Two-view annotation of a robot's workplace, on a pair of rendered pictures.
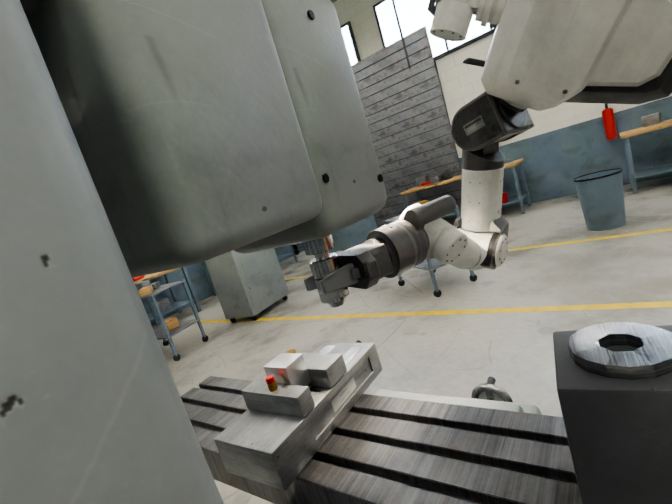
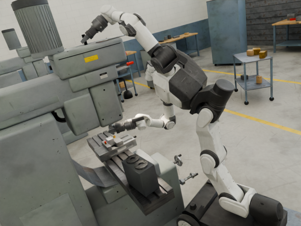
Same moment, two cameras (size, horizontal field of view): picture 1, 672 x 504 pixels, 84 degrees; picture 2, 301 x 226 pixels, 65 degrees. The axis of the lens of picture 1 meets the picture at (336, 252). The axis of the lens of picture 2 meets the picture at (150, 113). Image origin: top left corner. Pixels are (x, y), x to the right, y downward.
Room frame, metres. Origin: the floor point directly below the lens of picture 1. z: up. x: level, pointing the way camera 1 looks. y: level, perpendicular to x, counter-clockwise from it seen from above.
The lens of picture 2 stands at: (-0.81, -1.01, 2.01)
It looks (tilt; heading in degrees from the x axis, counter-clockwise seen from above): 23 degrees down; 26
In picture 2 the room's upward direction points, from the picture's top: 13 degrees counter-clockwise
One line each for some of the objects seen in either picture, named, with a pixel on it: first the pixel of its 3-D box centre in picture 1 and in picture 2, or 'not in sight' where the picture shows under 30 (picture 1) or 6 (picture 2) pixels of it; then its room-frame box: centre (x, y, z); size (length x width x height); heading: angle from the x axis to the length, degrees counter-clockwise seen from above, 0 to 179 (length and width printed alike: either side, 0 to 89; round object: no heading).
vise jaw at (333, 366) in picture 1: (308, 368); (116, 141); (0.73, 0.12, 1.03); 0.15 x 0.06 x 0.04; 53
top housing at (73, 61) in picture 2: not in sight; (87, 56); (0.57, 0.03, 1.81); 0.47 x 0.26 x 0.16; 142
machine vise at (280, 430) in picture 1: (306, 391); (115, 145); (0.71, 0.14, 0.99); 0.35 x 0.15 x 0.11; 143
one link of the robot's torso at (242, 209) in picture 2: not in sight; (238, 198); (0.54, -0.88, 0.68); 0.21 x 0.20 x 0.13; 70
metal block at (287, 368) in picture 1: (287, 373); (110, 141); (0.68, 0.16, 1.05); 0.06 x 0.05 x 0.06; 53
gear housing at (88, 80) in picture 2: not in sight; (89, 76); (0.54, 0.05, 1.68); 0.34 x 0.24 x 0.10; 142
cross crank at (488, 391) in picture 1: (489, 409); (175, 162); (0.97, -0.29, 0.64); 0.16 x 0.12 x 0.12; 142
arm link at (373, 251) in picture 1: (374, 259); (123, 126); (0.62, -0.06, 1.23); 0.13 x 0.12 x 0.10; 29
